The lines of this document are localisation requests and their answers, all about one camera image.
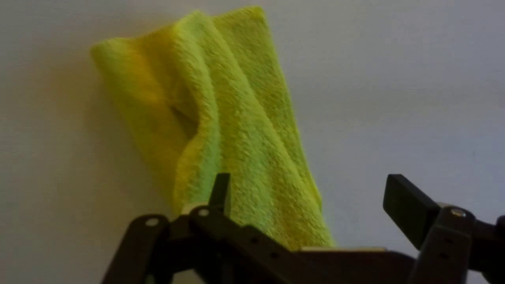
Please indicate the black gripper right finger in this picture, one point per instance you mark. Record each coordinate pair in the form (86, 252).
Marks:
(427, 224)

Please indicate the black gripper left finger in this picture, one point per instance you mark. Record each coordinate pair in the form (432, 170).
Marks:
(217, 202)

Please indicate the yellow-green microfiber towel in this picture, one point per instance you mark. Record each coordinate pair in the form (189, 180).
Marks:
(206, 95)

